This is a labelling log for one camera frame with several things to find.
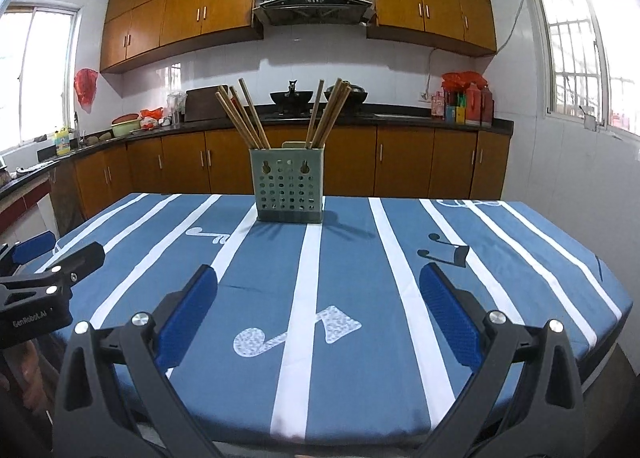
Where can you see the green basin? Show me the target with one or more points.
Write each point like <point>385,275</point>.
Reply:
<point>125,128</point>

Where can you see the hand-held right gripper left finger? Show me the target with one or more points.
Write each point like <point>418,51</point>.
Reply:
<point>187,318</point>

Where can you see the bundle of chopsticks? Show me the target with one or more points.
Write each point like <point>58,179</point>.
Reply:
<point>251,131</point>

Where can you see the black kitchen countertop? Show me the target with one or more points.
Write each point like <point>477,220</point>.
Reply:
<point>400,119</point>

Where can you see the wooden base cabinets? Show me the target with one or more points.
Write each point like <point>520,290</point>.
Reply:
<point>400,158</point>

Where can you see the person's left hand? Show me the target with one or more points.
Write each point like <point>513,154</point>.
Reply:
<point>37,368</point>

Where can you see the wooden wall cabinets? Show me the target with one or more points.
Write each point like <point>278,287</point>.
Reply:
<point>175,13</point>

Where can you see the wok with metal lid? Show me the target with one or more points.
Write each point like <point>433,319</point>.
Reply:
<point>357,96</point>

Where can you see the green perforated utensil holder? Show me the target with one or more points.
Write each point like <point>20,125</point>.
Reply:
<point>287,188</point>

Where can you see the red bags on counter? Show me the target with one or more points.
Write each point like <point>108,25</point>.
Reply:
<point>151,117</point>

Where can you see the pink bottle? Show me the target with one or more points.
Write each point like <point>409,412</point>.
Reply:
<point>438,106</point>

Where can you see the blue striped tablecloth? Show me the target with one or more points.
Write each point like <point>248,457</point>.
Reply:
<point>350,263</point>

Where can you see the glass jars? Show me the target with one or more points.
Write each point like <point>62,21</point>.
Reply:
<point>176,108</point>

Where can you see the dark cutting board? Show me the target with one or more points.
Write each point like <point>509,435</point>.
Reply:
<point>202,103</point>

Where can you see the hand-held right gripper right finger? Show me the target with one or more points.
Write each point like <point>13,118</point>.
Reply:
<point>450,318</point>

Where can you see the red hanging plastic bag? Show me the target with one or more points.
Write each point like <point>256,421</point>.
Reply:
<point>86,86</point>

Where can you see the sliding window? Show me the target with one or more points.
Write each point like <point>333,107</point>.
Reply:
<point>45,73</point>

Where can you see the metal faucet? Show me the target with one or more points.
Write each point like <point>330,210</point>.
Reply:
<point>78,131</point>

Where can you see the black wok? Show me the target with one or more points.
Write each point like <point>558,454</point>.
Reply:
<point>292,97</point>

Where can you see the yellow detergent bottle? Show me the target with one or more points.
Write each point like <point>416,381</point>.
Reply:
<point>63,143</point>

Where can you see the red thermos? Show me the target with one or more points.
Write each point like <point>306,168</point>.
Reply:
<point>487,108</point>
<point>473,106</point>

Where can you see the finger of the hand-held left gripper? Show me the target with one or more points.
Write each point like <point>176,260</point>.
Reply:
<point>32,247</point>
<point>82,260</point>

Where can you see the barred window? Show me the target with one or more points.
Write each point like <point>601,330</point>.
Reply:
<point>575,63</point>

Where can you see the yellow green cutlery holder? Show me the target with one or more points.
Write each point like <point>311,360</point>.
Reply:
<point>456,111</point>

